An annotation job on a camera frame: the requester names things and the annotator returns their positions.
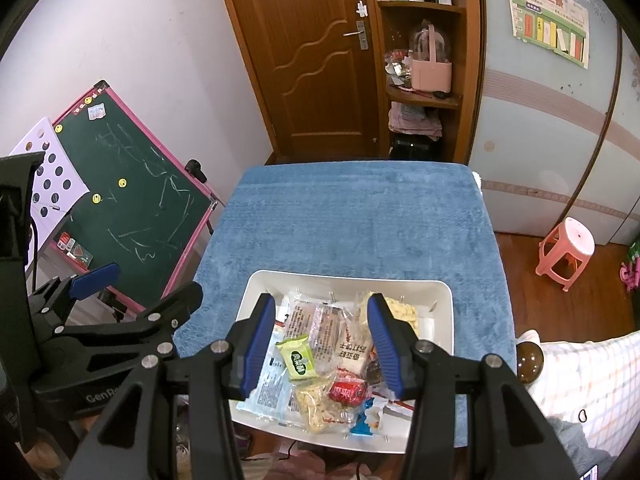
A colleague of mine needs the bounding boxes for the pink framed green chalkboard easel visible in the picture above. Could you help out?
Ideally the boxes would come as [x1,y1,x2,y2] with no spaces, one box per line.
[50,79,226,311]

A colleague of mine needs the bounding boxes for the blue towel table cover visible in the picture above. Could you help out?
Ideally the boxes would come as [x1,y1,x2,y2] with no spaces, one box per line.
[172,160,517,361]

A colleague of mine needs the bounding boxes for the small green snack packet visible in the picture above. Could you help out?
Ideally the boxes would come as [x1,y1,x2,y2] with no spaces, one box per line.
[276,335,320,381]

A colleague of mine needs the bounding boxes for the brown wooden door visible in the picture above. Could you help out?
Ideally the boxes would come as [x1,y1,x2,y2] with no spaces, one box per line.
[212,0,391,166]

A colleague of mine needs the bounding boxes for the pile of shiny wrappers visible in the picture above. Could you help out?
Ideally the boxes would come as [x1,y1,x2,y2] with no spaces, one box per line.
[382,49,413,88]

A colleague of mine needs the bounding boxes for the floral sliding wardrobe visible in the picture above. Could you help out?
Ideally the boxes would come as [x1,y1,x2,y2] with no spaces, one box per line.
[465,0,640,246]

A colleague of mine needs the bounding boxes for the black bag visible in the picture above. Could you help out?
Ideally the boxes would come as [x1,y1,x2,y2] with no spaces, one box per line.
[389,132,443,162]

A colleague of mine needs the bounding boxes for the pink plastic stool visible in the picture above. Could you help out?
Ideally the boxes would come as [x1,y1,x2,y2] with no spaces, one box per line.
[535,216,597,293]

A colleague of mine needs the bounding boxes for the white perforated board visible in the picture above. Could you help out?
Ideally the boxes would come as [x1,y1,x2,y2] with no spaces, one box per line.
[9,116,91,246]

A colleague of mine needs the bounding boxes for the beige long snack packet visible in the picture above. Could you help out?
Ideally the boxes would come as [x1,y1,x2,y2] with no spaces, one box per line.
[337,317,376,376]

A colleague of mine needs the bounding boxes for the light blue snack packet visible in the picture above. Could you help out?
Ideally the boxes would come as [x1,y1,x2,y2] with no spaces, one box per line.
[236,345,301,423]

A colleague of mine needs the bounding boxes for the small blue white snack packet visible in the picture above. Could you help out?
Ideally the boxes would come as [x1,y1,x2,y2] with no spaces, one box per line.
[349,397,386,438]

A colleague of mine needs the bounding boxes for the colourful wall poster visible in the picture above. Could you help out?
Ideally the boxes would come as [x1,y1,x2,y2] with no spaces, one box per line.
[502,0,591,70]

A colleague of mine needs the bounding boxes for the pink toy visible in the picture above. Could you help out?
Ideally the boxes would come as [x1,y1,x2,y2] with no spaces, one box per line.
[619,255,640,293]

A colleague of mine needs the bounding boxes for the yellow cracker packet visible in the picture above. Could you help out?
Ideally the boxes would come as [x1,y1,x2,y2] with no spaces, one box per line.
[355,291,420,341]
[292,377,351,436]

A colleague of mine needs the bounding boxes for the wooden corner shelf unit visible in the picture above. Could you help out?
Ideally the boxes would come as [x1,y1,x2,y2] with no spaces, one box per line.
[367,0,488,166]

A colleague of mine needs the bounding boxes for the brown wooden ball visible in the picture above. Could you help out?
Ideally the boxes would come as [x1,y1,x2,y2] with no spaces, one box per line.
[516,341,545,383]

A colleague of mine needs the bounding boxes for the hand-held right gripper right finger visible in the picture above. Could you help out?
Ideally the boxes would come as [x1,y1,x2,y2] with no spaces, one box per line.
[367,292,571,480]

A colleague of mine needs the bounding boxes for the metal door handle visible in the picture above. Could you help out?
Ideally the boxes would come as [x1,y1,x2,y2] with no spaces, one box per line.
[342,20,370,52]

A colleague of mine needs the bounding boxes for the grey cloth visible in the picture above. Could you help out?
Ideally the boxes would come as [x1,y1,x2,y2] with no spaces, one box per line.
[545,415,621,480]

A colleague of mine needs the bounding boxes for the folded pink clothes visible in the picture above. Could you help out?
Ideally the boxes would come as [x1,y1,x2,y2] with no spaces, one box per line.
[387,101,445,141]

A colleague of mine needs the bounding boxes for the dark red snack packet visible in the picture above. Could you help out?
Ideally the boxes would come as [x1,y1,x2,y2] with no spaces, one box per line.
[365,360,388,388]

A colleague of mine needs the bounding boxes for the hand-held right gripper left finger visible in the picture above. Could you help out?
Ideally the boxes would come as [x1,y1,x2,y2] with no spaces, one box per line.
[70,293,277,480]

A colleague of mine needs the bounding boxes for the white plastic tray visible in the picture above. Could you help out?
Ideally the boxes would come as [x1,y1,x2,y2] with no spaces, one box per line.
[234,270,455,456]

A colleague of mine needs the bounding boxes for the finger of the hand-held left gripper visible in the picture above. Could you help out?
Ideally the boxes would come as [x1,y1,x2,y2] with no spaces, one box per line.
[30,263,121,331]
[52,281,204,361]

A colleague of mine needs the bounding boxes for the clear brown biscuit packet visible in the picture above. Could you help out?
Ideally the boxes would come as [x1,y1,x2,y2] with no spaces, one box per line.
[286,296,346,366]

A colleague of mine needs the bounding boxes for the pink basket with handle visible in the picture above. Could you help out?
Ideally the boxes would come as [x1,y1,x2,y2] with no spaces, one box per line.
[407,20,455,97]

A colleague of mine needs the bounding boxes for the small red snack packet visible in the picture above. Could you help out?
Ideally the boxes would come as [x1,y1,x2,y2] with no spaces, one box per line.
[327,379,368,406]

